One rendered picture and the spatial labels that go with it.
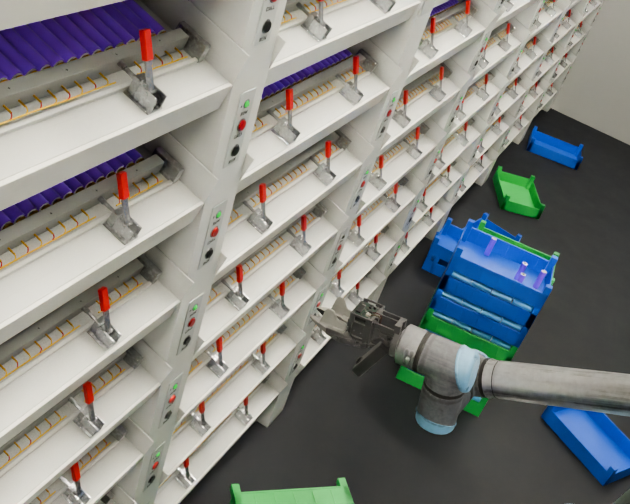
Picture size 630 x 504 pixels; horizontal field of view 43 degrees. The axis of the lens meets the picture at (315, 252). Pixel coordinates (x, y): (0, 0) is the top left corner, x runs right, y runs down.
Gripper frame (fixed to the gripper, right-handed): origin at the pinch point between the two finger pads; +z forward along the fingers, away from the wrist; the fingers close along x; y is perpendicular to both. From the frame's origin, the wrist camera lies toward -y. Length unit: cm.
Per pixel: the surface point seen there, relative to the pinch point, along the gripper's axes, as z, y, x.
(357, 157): 5.4, 30.3, -21.4
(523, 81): 13, -8, -231
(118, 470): 11, -7, 55
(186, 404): 11.8, -7.4, 33.7
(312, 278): 12.1, -5.8, -20.9
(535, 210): -10, -65, -224
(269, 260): 11.6, 12.8, 4.6
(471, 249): -12, -19, -86
